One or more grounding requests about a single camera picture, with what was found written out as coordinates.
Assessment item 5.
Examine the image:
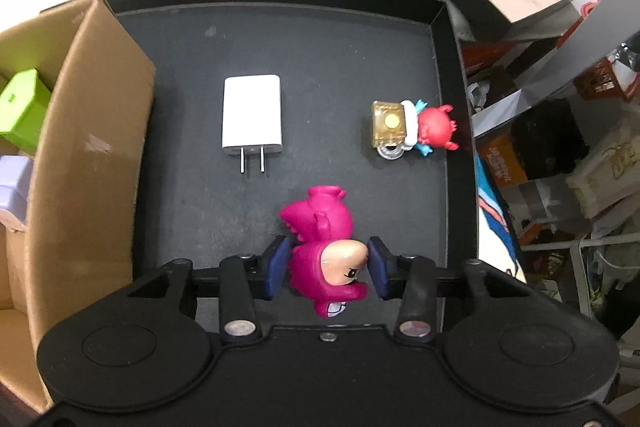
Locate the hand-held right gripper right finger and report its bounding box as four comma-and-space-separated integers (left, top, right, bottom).
367, 234, 538, 340

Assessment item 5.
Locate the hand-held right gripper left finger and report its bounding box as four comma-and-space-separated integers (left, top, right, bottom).
127, 234, 291, 340

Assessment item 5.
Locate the large pink dinosaur figurine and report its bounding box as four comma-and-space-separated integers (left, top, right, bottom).
279, 186, 372, 320

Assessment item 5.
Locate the black shallow tray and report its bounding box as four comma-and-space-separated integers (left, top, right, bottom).
40, 0, 482, 333

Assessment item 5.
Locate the white plug charger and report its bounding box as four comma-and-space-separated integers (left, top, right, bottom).
220, 74, 283, 178

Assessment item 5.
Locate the red crab figurine yellow base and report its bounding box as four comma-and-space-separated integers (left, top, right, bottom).
371, 99, 461, 160

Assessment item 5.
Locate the brown cardboard box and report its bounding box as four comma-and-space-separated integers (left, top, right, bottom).
0, 0, 157, 415

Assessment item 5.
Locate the lilac square box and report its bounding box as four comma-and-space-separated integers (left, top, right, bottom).
0, 154, 35, 233

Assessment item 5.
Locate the green hexagonal box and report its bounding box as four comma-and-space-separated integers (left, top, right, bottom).
0, 68, 53, 156

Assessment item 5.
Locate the orange printed box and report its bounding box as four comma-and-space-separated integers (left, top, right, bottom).
477, 134, 531, 188

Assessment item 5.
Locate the black bag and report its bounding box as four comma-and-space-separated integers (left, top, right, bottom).
510, 99, 591, 180

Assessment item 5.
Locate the red box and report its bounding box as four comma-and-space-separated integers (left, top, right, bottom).
461, 39, 521, 75

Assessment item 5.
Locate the cream printed bag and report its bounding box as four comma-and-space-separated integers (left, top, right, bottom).
565, 127, 640, 220

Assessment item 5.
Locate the red basket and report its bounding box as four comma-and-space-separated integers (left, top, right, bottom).
555, 0, 640, 105

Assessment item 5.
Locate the grey desk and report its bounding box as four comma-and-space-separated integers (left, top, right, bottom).
472, 0, 640, 138

